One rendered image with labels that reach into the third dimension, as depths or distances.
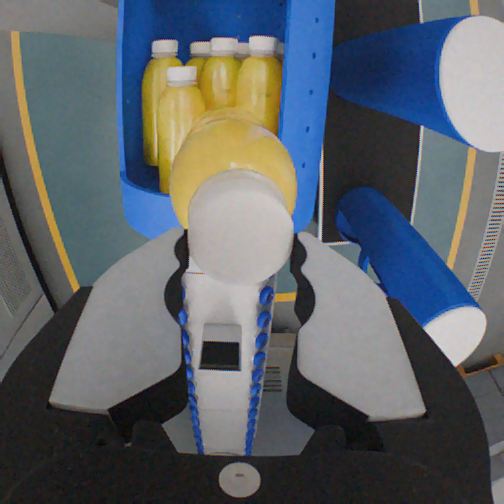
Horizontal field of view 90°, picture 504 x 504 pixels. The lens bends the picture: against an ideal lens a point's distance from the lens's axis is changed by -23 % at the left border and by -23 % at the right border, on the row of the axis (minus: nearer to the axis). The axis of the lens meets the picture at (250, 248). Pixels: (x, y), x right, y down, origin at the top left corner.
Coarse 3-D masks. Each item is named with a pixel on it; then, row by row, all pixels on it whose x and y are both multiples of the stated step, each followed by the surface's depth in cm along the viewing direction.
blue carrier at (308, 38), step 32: (128, 0) 32; (160, 0) 39; (192, 0) 42; (224, 0) 44; (256, 0) 43; (288, 0) 25; (320, 0) 27; (128, 32) 35; (160, 32) 42; (192, 32) 45; (224, 32) 47; (256, 32) 46; (288, 32) 27; (320, 32) 29; (128, 64) 38; (288, 64) 28; (320, 64) 31; (128, 96) 40; (288, 96) 30; (320, 96) 34; (128, 128) 43; (288, 128) 32; (320, 128) 37; (128, 160) 44; (320, 160) 42; (128, 192) 38; (160, 224) 36
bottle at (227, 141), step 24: (216, 120) 17; (240, 120) 16; (192, 144) 15; (216, 144) 14; (240, 144) 14; (264, 144) 14; (192, 168) 14; (216, 168) 13; (240, 168) 12; (264, 168) 13; (288, 168) 15; (192, 192) 13; (288, 192) 14
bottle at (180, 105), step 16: (176, 80) 37; (192, 80) 38; (176, 96) 37; (192, 96) 38; (160, 112) 38; (176, 112) 37; (192, 112) 38; (160, 128) 39; (176, 128) 38; (160, 144) 40; (176, 144) 39; (160, 160) 42; (160, 176) 43; (160, 192) 45
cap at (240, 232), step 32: (224, 192) 11; (256, 192) 11; (192, 224) 11; (224, 224) 11; (256, 224) 11; (288, 224) 11; (192, 256) 12; (224, 256) 12; (256, 256) 12; (288, 256) 12
